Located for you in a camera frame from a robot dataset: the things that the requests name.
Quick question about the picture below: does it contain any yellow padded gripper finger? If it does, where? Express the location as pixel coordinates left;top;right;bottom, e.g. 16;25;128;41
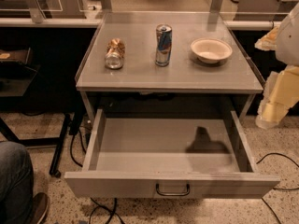
254;26;278;51
255;65;299;129

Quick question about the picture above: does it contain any silver blue redbull can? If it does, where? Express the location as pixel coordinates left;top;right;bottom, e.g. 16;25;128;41
155;24;172;66

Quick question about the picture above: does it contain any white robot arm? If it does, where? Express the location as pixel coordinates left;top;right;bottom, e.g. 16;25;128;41
255;5;299;129

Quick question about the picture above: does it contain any lying orange soda can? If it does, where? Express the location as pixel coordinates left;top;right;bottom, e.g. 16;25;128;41
105;38;125;70

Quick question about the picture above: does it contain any open grey top drawer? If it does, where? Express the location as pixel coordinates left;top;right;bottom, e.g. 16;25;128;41
64;111;279;199

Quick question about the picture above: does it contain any white paper bowl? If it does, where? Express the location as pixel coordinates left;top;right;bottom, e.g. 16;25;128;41
191;38;233;64

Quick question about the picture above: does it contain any grey cabinet table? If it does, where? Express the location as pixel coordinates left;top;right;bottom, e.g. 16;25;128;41
77;12;263;119

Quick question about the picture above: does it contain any brown shoe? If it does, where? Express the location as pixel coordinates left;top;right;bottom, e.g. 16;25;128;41
27;192;50;224

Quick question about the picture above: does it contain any black floor cable right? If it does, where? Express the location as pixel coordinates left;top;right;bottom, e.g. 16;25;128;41
255;152;299;224

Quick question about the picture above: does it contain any black floor cable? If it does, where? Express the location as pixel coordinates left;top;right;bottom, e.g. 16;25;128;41
255;152;299;224
69;121;126;224

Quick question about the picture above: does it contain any metal drawer handle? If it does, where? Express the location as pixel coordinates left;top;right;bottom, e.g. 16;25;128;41
155;184;191;197

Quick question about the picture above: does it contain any black floor cable left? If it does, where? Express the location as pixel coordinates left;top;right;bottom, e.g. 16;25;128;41
69;121;126;224

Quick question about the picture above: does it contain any black side table frame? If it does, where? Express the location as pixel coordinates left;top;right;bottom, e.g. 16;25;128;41
0;47;71;178

